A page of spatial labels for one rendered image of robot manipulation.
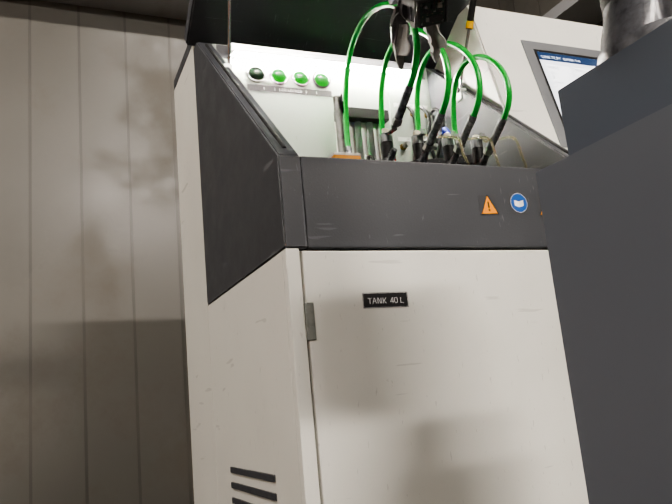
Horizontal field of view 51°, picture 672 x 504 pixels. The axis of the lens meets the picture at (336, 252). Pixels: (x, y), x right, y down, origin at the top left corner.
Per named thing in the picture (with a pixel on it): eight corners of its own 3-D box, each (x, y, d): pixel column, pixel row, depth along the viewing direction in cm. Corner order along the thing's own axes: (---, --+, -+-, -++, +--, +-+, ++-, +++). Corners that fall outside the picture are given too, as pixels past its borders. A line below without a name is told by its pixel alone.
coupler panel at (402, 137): (406, 196, 183) (393, 87, 190) (400, 200, 186) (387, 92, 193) (448, 197, 188) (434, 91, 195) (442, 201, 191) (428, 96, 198)
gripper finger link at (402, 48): (398, 74, 139) (409, 27, 134) (386, 66, 143) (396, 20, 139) (411, 76, 140) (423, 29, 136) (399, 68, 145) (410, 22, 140)
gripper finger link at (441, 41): (445, 68, 142) (432, 27, 136) (432, 60, 146) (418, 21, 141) (458, 61, 142) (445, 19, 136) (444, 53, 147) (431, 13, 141)
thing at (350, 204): (308, 247, 113) (300, 155, 117) (299, 254, 117) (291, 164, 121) (601, 247, 138) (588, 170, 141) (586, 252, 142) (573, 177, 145)
